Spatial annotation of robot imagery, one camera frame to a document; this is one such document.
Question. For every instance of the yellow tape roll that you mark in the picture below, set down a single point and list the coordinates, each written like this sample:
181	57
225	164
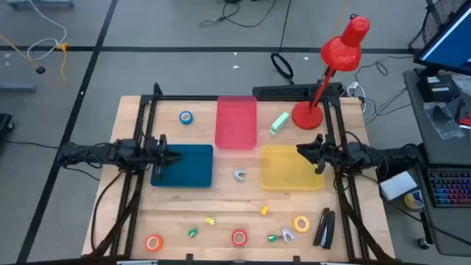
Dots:
294	223

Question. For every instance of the black computer monitor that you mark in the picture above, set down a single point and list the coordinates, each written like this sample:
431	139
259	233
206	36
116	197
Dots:
452	44

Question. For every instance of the clear plastic bag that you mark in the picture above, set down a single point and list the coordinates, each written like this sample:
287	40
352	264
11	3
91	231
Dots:
441	121

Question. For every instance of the grey cart base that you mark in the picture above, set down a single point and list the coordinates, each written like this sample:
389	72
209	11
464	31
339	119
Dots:
37	3

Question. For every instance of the white power adapter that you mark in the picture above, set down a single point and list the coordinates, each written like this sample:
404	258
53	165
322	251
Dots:
353	87

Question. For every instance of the red desk lamp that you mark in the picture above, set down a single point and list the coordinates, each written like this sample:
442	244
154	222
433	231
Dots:
342	51

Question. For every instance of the pink plastic tray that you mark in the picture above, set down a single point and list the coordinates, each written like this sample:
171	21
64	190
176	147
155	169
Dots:
235	123

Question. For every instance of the black power strip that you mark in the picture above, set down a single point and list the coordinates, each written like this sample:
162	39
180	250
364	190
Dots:
279	90

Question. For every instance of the black box with labels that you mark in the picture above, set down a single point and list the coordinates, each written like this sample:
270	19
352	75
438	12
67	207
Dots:
438	92

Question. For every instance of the orange tape roll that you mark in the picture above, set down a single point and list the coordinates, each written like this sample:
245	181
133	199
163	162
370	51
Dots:
146	243

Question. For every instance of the blue tape roll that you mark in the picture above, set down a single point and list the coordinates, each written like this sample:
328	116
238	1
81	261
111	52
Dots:
181	117

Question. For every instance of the grey floor beam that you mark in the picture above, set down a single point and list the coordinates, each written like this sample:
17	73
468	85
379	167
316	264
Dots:
16	87

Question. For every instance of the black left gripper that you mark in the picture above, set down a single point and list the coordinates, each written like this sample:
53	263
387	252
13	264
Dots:
156	154

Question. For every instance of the grey staple remover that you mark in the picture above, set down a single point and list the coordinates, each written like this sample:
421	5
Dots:
238	176

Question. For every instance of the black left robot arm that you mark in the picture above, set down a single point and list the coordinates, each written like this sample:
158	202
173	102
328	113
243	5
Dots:
95	152

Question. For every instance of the black floor object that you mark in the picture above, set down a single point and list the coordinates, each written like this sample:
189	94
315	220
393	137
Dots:
4	125

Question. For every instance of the black stapler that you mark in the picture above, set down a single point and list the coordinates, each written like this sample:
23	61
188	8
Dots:
331	228

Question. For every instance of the black aluminium table frame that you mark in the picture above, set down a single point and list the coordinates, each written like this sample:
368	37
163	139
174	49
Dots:
158	92

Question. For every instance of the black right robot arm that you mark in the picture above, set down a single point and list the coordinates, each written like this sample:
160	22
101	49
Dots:
386	156

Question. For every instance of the blue plastic tray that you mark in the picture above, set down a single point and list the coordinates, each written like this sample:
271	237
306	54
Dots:
195	169

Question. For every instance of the backlit black keyboard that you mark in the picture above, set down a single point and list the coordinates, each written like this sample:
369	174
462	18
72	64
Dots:
450	187

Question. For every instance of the yellow mini stapler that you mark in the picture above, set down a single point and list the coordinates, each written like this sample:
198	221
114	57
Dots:
264	210
210	221

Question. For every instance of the black floor fan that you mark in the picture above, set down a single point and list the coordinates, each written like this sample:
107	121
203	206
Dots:
432	25

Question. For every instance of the yellow and blue roll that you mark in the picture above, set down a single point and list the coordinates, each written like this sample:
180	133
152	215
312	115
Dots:
412	200

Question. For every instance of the red tape roll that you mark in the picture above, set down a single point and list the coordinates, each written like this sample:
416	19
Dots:
233	238

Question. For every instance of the white staple remover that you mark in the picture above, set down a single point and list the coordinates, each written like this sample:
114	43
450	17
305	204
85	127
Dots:
285	234

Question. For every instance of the yellow plastic tray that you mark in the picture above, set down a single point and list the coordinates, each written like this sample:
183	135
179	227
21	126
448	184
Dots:
287	173

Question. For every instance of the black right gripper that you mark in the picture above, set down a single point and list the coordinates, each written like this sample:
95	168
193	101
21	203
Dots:
324	154

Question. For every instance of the mint green stapler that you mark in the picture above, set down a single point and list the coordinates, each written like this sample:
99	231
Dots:
279	123

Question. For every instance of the grey side desk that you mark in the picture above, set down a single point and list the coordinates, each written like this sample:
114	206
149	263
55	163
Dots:
434	147

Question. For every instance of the white box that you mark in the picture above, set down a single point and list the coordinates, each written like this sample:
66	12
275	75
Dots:
399	186

